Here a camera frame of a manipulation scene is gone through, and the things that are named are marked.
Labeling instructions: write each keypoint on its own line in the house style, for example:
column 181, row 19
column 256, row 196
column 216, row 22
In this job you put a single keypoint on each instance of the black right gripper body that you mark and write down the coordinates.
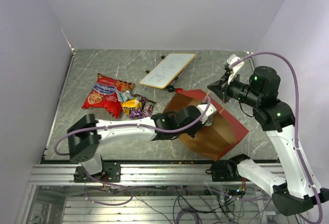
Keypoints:
column 233, row 89

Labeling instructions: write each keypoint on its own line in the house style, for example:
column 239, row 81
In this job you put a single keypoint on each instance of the red brown paper bag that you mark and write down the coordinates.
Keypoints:
column 215, row 141

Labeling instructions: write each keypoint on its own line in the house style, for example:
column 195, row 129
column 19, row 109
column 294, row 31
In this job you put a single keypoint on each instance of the brown m&m's candy packet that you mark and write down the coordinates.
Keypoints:
column 147, row 108

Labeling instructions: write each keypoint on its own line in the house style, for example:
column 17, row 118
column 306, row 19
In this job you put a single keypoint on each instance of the yellow m&m's candy packet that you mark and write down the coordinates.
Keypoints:
column 131, row 104

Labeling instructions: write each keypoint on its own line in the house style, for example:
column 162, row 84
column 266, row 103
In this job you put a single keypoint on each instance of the purple candy packet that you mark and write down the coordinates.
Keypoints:
column 138, row 113

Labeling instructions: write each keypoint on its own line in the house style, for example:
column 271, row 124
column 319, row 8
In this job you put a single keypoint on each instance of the red cookie snack bag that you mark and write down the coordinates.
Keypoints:
column 104, row 94

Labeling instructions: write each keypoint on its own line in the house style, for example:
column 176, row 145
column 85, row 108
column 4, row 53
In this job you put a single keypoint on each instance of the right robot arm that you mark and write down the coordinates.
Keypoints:
column 298, row 191

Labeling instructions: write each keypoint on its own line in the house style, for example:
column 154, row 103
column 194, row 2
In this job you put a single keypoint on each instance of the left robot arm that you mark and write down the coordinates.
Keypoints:
column 88, row 133

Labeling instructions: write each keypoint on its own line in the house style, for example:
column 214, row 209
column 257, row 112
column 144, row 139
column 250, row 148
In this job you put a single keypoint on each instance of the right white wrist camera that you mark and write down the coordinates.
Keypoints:
column 232, row 67

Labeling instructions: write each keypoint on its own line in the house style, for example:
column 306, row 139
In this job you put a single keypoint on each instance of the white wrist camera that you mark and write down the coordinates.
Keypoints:
column 232, row 67
column 208, row 110

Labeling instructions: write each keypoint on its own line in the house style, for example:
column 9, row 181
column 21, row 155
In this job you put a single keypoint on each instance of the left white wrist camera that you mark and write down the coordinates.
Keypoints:
column 208, row 110

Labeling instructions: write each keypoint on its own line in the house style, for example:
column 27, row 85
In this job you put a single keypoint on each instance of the small whiteboard with yellow frame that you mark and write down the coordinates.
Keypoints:
column 167, row 70

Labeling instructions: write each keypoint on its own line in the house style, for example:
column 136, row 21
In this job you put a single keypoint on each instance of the aluminium mounting rail frame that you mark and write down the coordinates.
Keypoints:
column 170, row 192

